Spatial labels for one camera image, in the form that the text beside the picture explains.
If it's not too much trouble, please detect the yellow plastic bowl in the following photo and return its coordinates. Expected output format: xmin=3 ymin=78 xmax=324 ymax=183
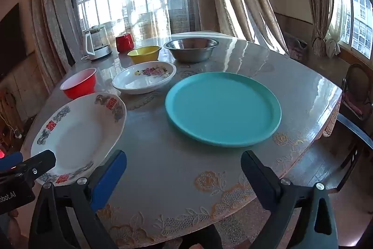
xmin=127 ymin=46 xmax=162 ymax=64

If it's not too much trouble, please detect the red mug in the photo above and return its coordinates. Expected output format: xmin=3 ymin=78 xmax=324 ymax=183
xmin=115 ymin=33 xmax=135 ymax=53

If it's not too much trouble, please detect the red plastic bowl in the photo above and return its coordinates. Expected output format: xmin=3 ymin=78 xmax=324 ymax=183
xmin=60 ymin=68 xmax=97 ymax=100

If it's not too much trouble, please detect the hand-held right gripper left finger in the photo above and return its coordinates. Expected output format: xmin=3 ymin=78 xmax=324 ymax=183
xmin=28 ymin=150 xmax=128 ymax=249

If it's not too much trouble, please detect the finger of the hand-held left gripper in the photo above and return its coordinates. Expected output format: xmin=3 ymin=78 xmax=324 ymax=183
xmin=0 ymin=152 xmax=24 ymax=172
xmin=12 ymin=150 xmax=56 ymax=184

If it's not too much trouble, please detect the tied white sheer curtain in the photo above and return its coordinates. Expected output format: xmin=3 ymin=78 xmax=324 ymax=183
xmin=325 ymin=38 xmax=341 ymax=59

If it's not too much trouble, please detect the white floral dish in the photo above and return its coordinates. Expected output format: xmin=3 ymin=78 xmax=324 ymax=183
xmin=112 ymin=61 xmax=177 ymax=95

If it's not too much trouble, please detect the teal round plate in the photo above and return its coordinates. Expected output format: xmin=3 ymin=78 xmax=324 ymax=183
xmin=165 ymin=72 xmax=282 ymax=148

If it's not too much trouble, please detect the white plate with red print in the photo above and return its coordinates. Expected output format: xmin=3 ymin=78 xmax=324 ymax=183
xmin=31 ymin=92 xmax=127 ymax=186

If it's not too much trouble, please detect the white glass electric kettle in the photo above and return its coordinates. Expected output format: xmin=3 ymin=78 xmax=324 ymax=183
xmin=81 ymin=25 xmax=113 ymax=61

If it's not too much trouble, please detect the black television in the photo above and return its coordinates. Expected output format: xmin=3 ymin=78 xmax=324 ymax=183
xmin=0 ymin=2 xmax=21 ymax=82

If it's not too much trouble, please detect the side window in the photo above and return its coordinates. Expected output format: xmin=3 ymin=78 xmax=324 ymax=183
xmin=326 ymin=0 xmax=373 ymax=60

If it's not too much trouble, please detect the patterned bag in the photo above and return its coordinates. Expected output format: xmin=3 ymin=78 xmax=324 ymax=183
xmin=284 ymin=33 xmax=308 ymax=60

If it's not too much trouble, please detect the stainless steel bowl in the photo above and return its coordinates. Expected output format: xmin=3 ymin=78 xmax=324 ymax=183
xmin=163 ymin=38 xmax=220 ymax=63

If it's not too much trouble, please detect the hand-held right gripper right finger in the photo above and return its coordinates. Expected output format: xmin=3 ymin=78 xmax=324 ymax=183
xmin=241 ymin=150 xmax=343 ymax=249

